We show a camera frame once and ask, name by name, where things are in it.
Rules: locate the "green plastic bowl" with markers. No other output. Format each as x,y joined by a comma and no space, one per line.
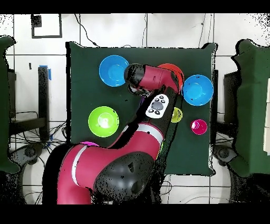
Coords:
103,121

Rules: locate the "orange plastic bowl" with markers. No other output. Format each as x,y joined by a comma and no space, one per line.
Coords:
176,68

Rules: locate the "blue tape strip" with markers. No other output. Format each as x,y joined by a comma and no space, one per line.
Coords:
49,74

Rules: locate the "light blue plastic bowl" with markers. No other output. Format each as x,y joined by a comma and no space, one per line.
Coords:
197,90
111,70

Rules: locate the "white sheet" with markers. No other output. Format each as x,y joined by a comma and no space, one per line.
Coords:
267,116

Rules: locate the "black metal stand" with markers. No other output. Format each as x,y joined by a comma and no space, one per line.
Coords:
43,95
231,95

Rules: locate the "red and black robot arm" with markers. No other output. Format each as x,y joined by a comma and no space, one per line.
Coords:
118,164

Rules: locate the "red plastic cup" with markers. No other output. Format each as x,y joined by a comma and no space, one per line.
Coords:
199,126

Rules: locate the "large magenta plastic bowl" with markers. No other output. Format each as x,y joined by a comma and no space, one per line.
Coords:
89,143

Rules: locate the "yellow plastic cup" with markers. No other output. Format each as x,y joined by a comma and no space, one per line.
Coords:
178,115

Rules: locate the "neighbouring green clothed table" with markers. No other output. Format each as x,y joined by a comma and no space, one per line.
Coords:
4,105
251,105

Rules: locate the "dark green tablecloth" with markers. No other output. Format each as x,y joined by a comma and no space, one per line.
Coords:
88,63

